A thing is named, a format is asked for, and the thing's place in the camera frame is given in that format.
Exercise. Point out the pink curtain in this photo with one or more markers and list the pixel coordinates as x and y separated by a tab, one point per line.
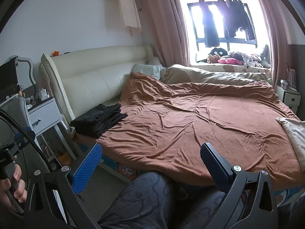
279	51
166	23

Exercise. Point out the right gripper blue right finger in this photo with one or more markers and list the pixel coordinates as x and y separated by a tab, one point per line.
249	199

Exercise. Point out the person's left hand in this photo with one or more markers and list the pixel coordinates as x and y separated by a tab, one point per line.
20	193

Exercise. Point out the white nightstand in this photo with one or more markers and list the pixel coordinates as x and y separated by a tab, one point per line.
289	97
46	116

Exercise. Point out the cream leather headboard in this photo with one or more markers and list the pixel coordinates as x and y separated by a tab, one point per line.
81	80

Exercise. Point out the cartoon printed bed sheet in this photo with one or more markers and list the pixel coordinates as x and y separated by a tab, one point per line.
128	173

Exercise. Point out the brown bed blanket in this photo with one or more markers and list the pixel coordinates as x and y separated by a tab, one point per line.
168	123

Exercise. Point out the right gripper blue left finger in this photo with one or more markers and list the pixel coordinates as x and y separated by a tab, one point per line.
52	200

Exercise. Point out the white right nightstand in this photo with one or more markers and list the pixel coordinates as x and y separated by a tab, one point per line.
289	97

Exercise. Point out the black folded clothes pile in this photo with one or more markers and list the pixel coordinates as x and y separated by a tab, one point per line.
98	120

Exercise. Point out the cream hanging cloth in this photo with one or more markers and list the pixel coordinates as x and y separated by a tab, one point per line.
130	16

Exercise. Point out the white left nightstand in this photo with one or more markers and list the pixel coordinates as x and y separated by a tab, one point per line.
46	116

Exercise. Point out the dark hanging garments right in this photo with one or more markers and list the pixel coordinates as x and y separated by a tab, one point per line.
235	18

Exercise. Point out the light green pillow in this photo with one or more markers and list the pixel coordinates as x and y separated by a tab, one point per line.
148	70

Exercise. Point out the black plush toy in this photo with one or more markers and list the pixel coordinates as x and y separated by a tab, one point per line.
219	51

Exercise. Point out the patterned grey trouser leg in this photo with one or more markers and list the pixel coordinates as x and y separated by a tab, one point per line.
153	200

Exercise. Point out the cream folded blanket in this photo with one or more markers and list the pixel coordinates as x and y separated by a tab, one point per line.
295	131

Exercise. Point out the beige duvet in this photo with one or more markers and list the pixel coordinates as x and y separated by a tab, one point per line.
180	74

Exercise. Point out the right pink curtain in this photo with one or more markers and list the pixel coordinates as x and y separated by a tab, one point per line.
279	51

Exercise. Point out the dark hanging garment left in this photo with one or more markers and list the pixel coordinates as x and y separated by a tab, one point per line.
211	36

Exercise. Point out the left pink curtain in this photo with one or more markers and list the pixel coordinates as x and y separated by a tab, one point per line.
166	23

